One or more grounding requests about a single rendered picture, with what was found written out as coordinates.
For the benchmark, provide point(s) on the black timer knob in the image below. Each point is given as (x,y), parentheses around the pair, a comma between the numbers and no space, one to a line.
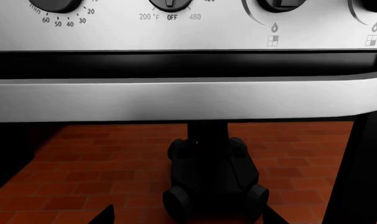
(56,5)

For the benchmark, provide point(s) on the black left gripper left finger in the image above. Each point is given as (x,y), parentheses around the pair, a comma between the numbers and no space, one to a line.
(107,217)

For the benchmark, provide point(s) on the black burner knob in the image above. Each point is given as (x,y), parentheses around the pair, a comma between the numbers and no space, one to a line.
(280,5)
(376,5)

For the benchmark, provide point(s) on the black glass oven door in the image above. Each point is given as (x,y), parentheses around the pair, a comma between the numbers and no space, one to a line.
(176,61)

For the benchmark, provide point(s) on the stainless steel oven front panel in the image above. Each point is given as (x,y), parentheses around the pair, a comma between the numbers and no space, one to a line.
(207,35)

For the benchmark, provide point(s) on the black oven temperature knob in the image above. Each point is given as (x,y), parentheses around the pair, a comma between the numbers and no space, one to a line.
(171,4)

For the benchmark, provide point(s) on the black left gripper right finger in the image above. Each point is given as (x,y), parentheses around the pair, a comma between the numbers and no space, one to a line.
(269,217)

